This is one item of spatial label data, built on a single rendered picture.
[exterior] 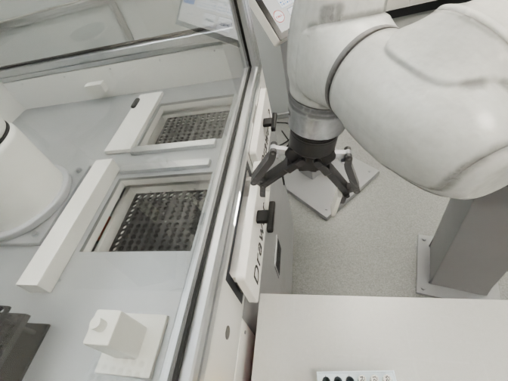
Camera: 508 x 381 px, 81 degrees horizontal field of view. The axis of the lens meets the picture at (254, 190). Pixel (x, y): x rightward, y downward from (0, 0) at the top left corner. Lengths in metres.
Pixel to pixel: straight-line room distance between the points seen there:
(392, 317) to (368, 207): 1.14
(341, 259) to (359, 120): 1.31
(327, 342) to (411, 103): 0.49
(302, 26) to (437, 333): 0.56
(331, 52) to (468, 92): 0.13
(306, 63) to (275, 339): 0.50
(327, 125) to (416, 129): 0.18
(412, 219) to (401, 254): 0.22
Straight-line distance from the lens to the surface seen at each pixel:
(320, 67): 0.35
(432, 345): 0.67
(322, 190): 1.77
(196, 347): 0.44
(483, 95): 0.27
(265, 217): 0.60
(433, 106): 0.26
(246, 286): 0.55
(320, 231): 1.65
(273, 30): 1.13
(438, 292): 1.55
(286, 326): 0.66
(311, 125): 0.43
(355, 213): 1.72
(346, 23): 0.35
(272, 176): 0.54
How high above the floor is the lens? 1.39
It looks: 47 degrees down
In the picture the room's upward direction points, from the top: 18 degrees counter-clockwise
